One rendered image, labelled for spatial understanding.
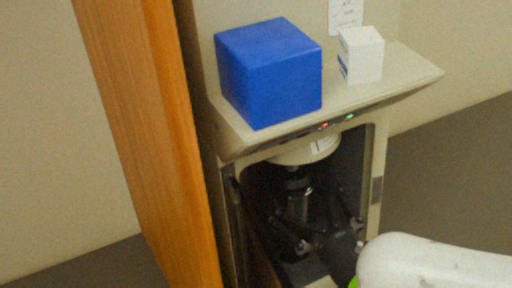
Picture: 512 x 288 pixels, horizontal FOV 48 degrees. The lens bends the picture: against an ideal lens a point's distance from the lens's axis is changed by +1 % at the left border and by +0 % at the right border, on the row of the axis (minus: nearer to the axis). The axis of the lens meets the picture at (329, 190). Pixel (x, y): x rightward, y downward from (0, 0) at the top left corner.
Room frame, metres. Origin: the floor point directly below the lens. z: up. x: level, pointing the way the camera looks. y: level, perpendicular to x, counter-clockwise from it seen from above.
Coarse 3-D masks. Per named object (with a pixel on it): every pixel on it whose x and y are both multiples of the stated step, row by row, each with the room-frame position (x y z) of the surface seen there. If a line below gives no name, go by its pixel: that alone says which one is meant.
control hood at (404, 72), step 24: (384, 48) 0.79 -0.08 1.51; (408, 48) 0.79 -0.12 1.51; (336, 72) 0.71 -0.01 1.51; (384, 72) 0.72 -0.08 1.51; (408, 72) 0.72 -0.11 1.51; (432, 72) 0.72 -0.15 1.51; (216, 96) 0.64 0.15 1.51; (336, 96) 0.65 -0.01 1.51; (360, 96) 0.65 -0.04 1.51; (384, 96) 0.66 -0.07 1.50; (408, 96) 0.77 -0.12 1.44; (216, 120) 0.63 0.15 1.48; (240, 120) 0.59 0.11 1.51; (312, 120) 0.60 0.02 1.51; (216, 144) 0.64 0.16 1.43; (240, 144) 0.56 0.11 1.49
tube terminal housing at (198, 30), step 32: (192, 0) 0.65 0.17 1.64; (224, 0) 0.67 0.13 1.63; (256, 0) 0.69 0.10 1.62; (288, 0) 0.71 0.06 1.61; (320, 0) 0.74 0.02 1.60; (384, 0) 0.80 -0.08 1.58; (192, 32) 0.66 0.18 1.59; (320, 32) 0.74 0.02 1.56; (384, 32) 0.80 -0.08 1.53; (192, 64) 0.68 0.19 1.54; (192, 96) 0.70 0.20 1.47; (384, 128) 0.81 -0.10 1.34; (256, 160) 0.68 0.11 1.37; (384, 160) 0.82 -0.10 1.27; (224, 224) 0.66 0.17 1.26; (224, 256) 0.68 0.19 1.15
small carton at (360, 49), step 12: (348, 36) 0.70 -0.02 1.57; (360, 36) 0.70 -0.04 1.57; (372, 36) 0.71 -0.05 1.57; (348, 48) 0.68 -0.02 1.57; (360, 48) 0.68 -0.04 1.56; (372, 48) 0.69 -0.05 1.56; (348, 60) 0.68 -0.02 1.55; (360, 60) 0.68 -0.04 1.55; (372, 60) 0.69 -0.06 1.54; (348, 72) 0.68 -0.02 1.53; (360, 72) 0.68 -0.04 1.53; (372, 72) 0.69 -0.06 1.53; (348, 84) 0.68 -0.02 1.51
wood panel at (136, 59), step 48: (96, 0) 0.73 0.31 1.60; (144, 0) 0.53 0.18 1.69; (96, 48) 0.83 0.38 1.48; (144, 48) 0.55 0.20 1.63; (144, 96) 0.60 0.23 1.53; (144, 144) 0.67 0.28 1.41; (192, 144) 0.54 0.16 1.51; (144, 192) 0.77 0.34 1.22; (192, 192) 0.53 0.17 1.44; (192, 240) 0.53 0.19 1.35
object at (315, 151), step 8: (336, 136) 0.80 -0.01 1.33; (312, 144) 0.76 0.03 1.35; (320, 144) 0.77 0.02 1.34; (328, 144) 0.78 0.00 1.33; (336, 144) 0.79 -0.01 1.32; (288, 152) 0.75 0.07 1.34; (296, 152) 0.75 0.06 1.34; (304, 152) 0.75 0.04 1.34; (312, 152) 0.75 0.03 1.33; (320, 152) 0.76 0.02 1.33; (328, 152) 0.77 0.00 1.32; (264, 160) 0.75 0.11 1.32; (272, 160) 0.74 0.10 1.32; (280, 160) 0.74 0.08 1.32; (288, 160) 0.74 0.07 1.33; (296, 160) 0.74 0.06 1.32; (304, 160) 0.74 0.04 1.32; (312, 160) 0.75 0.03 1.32
